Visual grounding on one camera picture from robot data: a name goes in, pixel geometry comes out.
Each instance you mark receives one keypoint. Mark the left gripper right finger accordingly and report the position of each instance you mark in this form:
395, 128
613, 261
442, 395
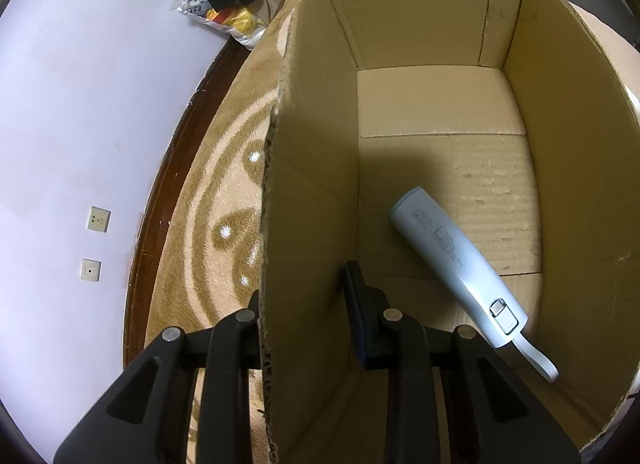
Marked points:
449, 396

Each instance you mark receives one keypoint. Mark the cardboard box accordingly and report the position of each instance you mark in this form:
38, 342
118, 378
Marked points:
451, 238

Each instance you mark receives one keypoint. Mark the wall socket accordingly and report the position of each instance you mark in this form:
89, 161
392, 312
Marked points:
98, 219
90, 270

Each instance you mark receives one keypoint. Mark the wall socket upper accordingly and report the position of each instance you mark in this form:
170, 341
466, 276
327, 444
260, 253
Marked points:
98, 219

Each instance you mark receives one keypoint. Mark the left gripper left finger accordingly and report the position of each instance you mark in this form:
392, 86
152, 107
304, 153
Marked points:
144, 417

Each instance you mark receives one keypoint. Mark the wall socket lower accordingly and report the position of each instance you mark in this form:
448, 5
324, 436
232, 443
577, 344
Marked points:
90, 270

